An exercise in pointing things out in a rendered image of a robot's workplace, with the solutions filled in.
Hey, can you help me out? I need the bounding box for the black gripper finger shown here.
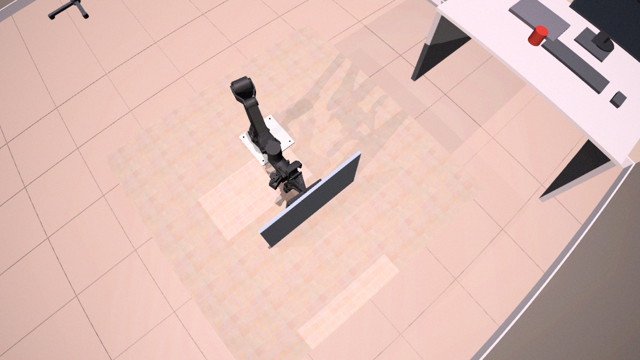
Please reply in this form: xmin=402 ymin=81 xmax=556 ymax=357
xmin=287 ymin=183 xmax=302 ymax=193
xmin=288 ymin=171 xmax=307 ymax=193

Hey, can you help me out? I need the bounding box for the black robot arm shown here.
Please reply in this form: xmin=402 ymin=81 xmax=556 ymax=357
xmin=230 ymin=76 xmax=286 ymax=190

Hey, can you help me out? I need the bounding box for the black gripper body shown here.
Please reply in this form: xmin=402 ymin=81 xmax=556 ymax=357
xmin=274 ymin=159 xmax=302 ymax=193

